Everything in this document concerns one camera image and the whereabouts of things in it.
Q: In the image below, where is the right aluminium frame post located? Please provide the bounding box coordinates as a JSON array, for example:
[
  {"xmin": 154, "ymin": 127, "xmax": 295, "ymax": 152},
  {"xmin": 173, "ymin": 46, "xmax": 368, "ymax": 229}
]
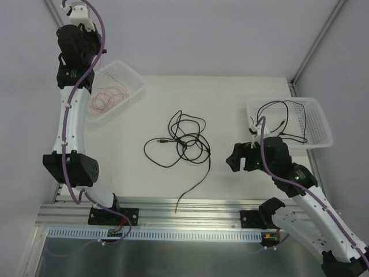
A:
[{"xmin": 290, "ymin": 0, "xmax": 348, "ymax": 87}]

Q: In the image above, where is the aluminium mounting rail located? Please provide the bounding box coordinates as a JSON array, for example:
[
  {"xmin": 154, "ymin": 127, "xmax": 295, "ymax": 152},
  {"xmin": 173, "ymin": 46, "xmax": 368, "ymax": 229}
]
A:
[{"xmin": 36, "ymin": 197, "xmax": 265, "ymax": 230}]

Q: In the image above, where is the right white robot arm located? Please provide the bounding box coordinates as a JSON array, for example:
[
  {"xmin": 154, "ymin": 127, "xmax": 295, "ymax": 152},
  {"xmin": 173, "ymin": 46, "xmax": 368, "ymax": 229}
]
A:
[{"xmin": 226, "ymin": 137, "xmax": 368, "ymax": 276}]

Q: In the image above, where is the right white plastic basket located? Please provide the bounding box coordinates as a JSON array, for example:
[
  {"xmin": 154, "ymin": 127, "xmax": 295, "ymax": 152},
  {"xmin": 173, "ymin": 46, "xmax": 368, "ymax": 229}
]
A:
[{"xmin": 246, "ymin": 98, "xmax": 333, "ymax": 149}]

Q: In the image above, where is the left aluminium frame post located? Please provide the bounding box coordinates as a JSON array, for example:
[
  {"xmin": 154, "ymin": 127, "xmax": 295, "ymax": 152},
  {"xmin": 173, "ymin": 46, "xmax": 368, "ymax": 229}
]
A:
[{"xmin": 42, "ymin": 0, "xmax": 63, "ymax": 28}]

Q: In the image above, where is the thin black wire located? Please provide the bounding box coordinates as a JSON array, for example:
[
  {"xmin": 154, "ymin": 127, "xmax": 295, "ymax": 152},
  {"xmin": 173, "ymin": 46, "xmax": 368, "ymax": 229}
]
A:
[{"xmin": 250, "ymin": 100, "xmax": 289, "ymax": 136}]

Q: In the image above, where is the left white plastic basket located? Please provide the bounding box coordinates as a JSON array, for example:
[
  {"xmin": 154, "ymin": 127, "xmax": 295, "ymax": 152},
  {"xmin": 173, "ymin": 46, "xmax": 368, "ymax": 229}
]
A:
[{"xmin": 86, "ymin": 60, "xmax": 146, "ymax": 130}]

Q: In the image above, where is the white slotted cable duct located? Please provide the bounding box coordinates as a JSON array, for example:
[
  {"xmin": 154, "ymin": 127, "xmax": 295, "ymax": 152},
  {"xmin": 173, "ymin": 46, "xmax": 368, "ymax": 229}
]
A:
[{"xmin": 47, "ymin": 227, "xmax": 262, "ymax": 243}]

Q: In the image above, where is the aluminium frame post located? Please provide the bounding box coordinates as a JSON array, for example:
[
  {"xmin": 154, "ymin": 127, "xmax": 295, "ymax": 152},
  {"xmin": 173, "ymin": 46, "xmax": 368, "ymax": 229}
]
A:
[
  {"xmin": 290, "ymin": 0, "xmax": 348, "ymax": 87},
  {"xmin": 42, "ymin": 0, "xmax": 63, "ymax": 28}
]

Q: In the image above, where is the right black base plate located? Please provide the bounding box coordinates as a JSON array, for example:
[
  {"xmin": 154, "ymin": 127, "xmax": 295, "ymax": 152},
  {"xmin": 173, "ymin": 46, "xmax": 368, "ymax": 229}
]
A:
[{"xmin": 239, "ymin": 210, "xmax": 277, "ymax": 230}]

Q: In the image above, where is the thick black cable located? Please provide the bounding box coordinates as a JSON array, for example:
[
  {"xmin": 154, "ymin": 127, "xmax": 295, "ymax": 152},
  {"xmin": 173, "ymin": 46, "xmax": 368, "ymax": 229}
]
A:
[{"xmin": 175, "ymin": 152, "xmax": 212, "ymax": 214}]

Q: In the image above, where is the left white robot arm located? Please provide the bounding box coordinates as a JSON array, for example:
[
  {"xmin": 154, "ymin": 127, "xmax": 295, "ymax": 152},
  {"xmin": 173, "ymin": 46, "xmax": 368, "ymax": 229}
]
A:
[{"xmin": 43, "ymin": 23, "xmax": 121, "ymax": 224}]

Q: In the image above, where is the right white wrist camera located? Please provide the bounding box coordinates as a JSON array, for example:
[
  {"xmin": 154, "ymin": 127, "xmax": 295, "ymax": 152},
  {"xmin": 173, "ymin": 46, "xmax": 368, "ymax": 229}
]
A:
[{"xmin": 249, "ymin": 124, "xmax": 271, "ymax": 148}]

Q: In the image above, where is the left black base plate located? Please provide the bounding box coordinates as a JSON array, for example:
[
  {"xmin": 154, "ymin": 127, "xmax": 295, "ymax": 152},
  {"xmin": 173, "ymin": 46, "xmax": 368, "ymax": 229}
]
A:
[{"xmin": 88, "ymin": 207, "xmax": 140, "ymax": 226}]

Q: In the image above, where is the white plastic basket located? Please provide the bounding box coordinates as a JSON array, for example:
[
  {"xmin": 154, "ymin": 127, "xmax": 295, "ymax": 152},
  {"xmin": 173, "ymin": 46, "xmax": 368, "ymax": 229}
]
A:
[
  {"xmin": 86, "ymin": 60, "xmax": 146, "ymax": 130},
  {"xmin": 246, "ymin": 98, "xmax": 333, "ymax": 149}
]

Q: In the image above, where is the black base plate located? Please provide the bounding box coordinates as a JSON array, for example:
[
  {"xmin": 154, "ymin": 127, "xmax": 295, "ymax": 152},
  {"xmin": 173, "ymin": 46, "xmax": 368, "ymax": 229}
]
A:
[
  {"xmin": 88, "ymin": 207, "xmax": 140, "ymax": 226},
  {"xmin": 239, "ymin": 210, "xmax": 277, "ymax": 230}
]

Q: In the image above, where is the black usb cable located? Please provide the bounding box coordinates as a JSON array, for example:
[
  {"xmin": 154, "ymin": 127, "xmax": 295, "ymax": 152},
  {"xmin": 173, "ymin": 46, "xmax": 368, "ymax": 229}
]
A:
[
  {"xmin": 143, "ymin": 137, "xmax": 188, "ymax": 169},
  {"xmin": 272, "ymin": 100, "xmax": 309, "ymax": 145},
  {"xmin": 168, "ymin": 110, "xmax": 211, "ymax": 165}
]

